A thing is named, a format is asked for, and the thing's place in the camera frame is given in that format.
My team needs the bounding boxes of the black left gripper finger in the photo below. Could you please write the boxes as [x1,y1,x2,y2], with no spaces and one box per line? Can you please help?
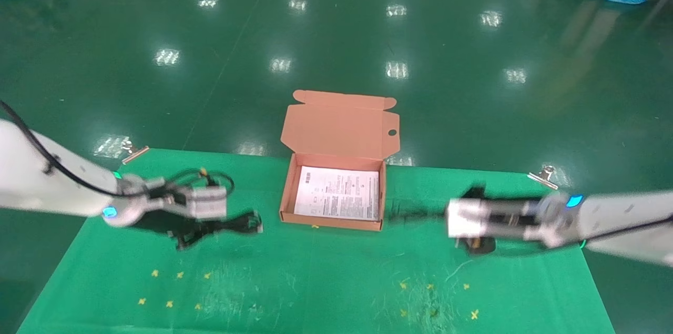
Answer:
[210,215,249,234]
[169,228,212,251]

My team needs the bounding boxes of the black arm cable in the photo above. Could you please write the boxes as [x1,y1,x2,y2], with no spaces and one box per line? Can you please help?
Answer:
[0,99,235,199]
[583,215,673,244]

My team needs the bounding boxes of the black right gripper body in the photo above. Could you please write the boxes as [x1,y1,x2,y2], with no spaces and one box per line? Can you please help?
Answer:
[491,198,543,238]

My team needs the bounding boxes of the orange cardboard box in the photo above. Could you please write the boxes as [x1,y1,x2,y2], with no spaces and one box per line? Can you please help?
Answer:
[279,90,401,232]

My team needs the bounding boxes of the metal binder clip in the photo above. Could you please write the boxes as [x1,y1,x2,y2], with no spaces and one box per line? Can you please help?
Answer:
[527,165,559,190]
[121,140,150,165]

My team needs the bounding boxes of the black data cable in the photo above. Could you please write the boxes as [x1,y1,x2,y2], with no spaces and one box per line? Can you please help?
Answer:
[210,210,264,238]

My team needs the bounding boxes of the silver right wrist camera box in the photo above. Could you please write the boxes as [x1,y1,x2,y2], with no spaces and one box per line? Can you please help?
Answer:
[446,199,493,240]

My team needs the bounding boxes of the white printed paper sheet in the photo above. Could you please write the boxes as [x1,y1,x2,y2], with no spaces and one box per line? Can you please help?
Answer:
[293,166,380,221]

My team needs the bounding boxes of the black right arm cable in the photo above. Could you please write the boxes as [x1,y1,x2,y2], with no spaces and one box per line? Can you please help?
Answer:
[583,215,673,244]

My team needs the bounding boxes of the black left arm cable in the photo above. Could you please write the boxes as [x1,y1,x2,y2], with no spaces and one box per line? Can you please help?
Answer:
[0,99,235,199]

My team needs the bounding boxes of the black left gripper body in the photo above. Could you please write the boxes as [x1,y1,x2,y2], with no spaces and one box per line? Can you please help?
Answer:
[132,195,228,239]

